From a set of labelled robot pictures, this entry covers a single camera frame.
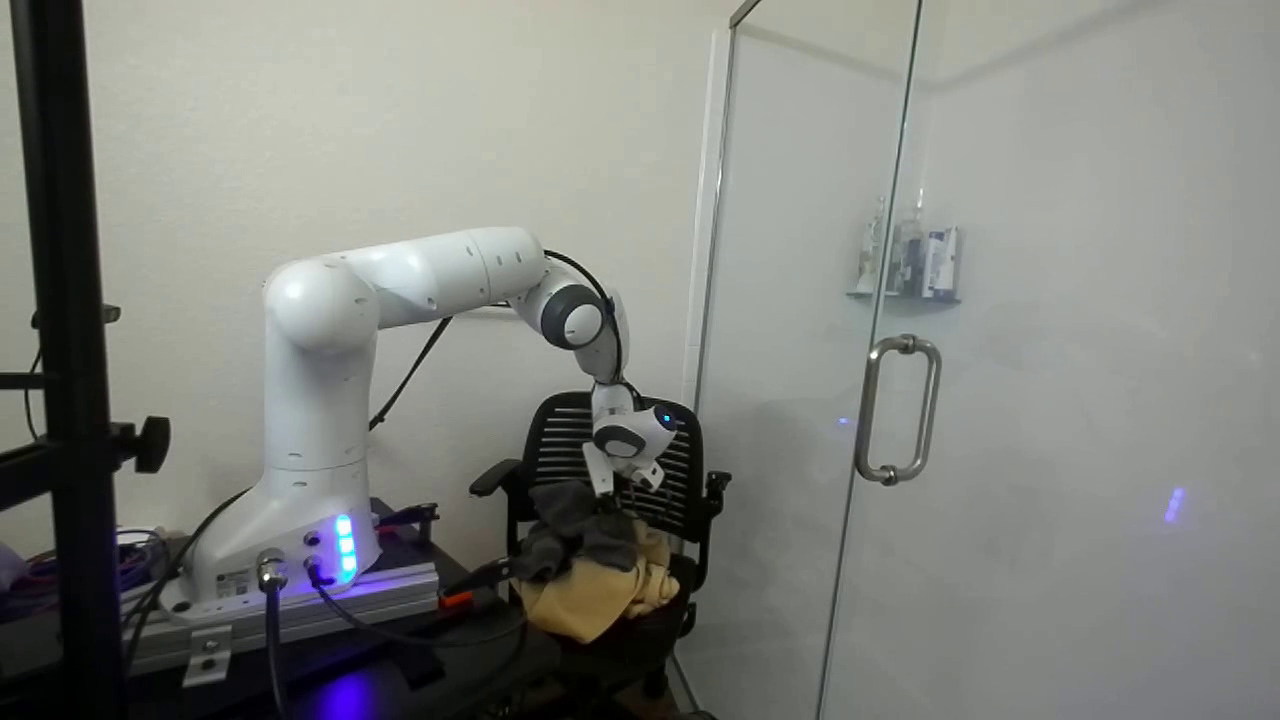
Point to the black stand knob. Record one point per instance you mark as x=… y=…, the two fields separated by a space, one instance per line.
x=146 y=447

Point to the blue white container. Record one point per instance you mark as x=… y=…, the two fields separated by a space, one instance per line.
x=944 y=260

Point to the black stand pole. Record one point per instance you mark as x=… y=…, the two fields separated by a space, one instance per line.
x=74 y=402

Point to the shower caddy shelf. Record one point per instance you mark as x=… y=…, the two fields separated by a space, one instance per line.
x=904 y=294

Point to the black mesh office chair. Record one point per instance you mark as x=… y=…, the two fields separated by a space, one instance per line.
x=683 y=495

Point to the glass shower door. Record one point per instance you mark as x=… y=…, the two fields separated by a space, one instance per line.
x=1094 y=402

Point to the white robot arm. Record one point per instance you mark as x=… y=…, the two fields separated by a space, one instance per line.
x=315 y=402

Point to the grey brown fleece towel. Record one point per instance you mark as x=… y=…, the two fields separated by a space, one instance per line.
x=572 y=527

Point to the fixed glass shower panel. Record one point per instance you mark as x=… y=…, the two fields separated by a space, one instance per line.
x=785 y=332

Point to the yellow towel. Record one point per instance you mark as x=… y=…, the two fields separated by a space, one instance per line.
x=602 y=595

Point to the white green bottle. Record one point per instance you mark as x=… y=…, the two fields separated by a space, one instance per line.
x=904 y=260

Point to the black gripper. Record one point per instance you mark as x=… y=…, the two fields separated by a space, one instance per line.
x=602 y=467

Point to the black clamp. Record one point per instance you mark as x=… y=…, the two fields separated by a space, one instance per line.
x=405 y=520

